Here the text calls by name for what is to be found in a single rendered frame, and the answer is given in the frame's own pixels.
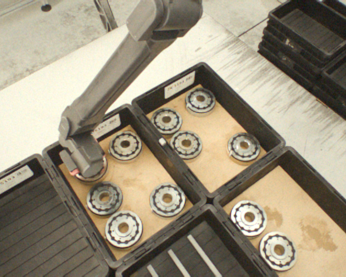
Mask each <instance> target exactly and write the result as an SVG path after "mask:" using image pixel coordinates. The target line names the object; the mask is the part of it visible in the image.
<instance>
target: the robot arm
mask: <svg viewBox="0 0 346 277"><path fill-rule="evenodd" d="M202 15H203V5H202V0H139V1H138V2H137V4H136V5H135V7H134V8H133V10H132V11H131V12H130V14H129V15H128V16H127V18H126V19H125V23H126V26H127V29H128V33H127V35H126V36H125V38H124V39H123V40H122V41H121V43H120V44H119V45H118V47H117V48H116V50H115V51H114V52H113V54H112V55H111V56H110V57H109V59H108V60H107V61H106V63H105V64H104V65H103V67H102V68H101V70H100V71H99V72H98V74H97V75H96V76H95V77H94V79H93V80H92V81H91V83H90V84H89V85H88V86H87V88H86V89H85V90H84V91H83V93H82V94H81V95H80V96H79V97H77V98H76V99H75V100H74V101H73V102H72V104H71V105H69V106H67V107H66V108H65V109H64V111H63V112H62V114H61V117H60V123H59V127H58V131H59V132H60V133H59V136H58V140H59V143H60V144H61V145H62V146H63V148H64V149H65V150H63V151H61V152H60V157H61V159H62V160H63V162H64V164H65V166H66V167H67V169H68V170H69V172H70V174H71V175H72V176H74V175H76V174H78V173H81V174H82V175H83V177H85V178H87V177H90V176H92V175H94V174H96V173H97V172H99V171H100V170H101V169H102V167H103V165H104V163H103V158H104V157H105V156H106V154H105V152H104V151H103V149H102V147H101V146H100V144H99V143H98V141H97V140H96V138H95V137H93V135H91V133H92V132H94V130H95V128H97V127H98V125H99V124H100V123H101V122H102V121H103V120H102V118H103V117H104V116H105V113H106V112H107V110H108V109H109V108H110V106H111V105H112V104H113V103H114V102H115V101H116V100H117V99H118V98H119V97H120V96H121V95H122V94H123V93H124V91H125V90H126V89H127V88H128V87H129V86H130V85H131V84H132V83H133V82H134V81H135V80H136V79H137V78H138V76H139V75H140V74H141V73H142V72H143V71H144V70H145V68H146V67H147V66H148V65H149V64H150V63H151V62H152V61H153V60H154V59H155V58H156V57H157V56H158V55H159V54H160V53H161V52H162V51H163V50H165V49H166V48H168V47H169V46H171V45H172V44H173V43H174V42H175V41H176V40H177V38H180V37H184V36H185V35H186V34H187V33H188V32H189V30H190V29H191V28H193V27H194V26H195V25H196V24H197V23H198V21H199V20H200V19H201V17H202Z"/></svg>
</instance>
